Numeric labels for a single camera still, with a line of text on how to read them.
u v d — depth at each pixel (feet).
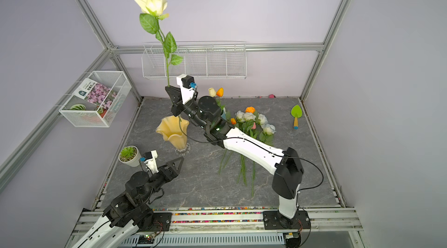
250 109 3.63
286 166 1.43
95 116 2.37
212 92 2.65
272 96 4.07
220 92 2.70
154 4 1.38
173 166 2.15
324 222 2.44
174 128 2.82
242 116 3.45
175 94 1.83
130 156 2.77
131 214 1.83
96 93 2.46
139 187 1.80
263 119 3.36
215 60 3.25
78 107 2.32
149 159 2.19
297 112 3.70
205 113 1.62
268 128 3.26
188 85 1.68
